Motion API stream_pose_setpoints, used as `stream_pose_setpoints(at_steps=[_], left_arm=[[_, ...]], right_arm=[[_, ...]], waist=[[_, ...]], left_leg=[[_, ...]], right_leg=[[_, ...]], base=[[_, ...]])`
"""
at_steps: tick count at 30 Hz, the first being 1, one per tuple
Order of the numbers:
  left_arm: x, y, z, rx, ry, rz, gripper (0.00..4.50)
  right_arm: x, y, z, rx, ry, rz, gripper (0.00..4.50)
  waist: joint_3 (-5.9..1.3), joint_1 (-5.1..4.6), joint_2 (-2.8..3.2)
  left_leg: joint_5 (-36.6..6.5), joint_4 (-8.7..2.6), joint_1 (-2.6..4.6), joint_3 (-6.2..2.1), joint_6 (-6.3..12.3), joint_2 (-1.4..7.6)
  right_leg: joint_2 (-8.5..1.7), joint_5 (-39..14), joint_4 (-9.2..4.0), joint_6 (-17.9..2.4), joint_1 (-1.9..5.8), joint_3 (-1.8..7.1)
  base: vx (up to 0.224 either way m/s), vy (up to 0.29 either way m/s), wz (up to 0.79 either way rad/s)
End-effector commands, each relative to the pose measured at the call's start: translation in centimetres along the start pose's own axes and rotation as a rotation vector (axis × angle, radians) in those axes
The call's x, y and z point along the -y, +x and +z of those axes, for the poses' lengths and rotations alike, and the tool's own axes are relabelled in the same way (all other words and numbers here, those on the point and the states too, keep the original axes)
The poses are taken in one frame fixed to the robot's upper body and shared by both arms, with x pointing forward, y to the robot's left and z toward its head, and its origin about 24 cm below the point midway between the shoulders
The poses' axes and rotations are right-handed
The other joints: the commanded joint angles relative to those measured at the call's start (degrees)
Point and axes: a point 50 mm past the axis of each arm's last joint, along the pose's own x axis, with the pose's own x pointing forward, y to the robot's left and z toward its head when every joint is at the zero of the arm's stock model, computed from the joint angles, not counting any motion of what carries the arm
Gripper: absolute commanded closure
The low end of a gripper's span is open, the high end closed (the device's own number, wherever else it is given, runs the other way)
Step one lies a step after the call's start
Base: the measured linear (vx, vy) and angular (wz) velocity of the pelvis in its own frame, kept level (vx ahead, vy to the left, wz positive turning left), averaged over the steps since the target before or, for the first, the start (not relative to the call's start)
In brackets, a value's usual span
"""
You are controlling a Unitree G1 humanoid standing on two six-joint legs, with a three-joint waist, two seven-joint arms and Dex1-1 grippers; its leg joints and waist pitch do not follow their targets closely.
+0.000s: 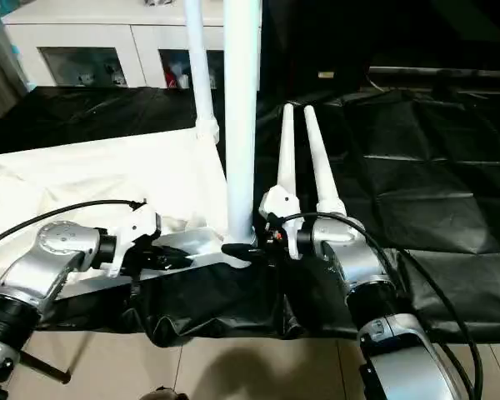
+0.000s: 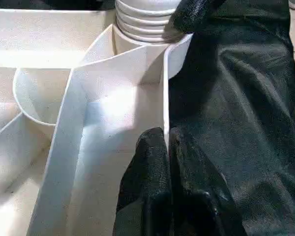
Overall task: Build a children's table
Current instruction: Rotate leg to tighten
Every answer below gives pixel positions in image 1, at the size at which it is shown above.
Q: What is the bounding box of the white plastic table top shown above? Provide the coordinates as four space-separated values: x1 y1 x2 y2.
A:
0 125 259 303

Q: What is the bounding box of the white plastic table leg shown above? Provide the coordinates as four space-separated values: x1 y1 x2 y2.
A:
183 0 222 146
222 0 262 251
275 103 298 194
302 104 348 219

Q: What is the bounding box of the black plastic mat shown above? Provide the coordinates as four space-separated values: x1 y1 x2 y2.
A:
0 83 500 347

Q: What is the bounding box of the white sideboard cabinet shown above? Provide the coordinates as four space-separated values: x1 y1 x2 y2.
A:
0 0 266 89

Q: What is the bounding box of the beige curtain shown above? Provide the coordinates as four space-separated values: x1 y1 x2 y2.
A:
0 12 30 126

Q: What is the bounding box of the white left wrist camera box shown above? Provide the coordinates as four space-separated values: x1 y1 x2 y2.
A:
100 205 163 279

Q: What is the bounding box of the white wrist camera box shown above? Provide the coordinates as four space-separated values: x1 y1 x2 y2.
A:
258 186 301 261
100 205 163 279

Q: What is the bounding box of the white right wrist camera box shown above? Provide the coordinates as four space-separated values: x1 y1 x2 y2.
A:
258 186 301 261

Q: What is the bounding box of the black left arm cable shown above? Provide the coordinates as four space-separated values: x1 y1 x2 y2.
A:
0 199 147 253

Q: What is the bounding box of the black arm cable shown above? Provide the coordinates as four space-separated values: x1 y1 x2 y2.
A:
0 199 147 253
279 212 484 400

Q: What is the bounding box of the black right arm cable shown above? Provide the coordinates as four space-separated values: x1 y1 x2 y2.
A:
279 212 484 400

